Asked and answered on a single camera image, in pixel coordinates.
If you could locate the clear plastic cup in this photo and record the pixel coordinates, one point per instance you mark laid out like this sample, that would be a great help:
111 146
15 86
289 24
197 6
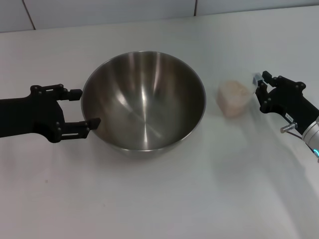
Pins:
231 109

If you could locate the silver right wrist connector plug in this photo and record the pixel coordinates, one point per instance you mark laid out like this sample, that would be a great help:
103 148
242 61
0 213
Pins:
287 127

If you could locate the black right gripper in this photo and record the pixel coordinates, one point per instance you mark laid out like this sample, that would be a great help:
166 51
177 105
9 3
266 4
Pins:
289 102

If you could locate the stainless steel mixing bowl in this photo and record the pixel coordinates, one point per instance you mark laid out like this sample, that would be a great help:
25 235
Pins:
144 104

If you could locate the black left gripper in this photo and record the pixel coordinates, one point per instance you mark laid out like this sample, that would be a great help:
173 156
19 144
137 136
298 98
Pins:
27 114

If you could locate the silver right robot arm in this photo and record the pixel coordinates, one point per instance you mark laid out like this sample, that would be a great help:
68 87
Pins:
312 137

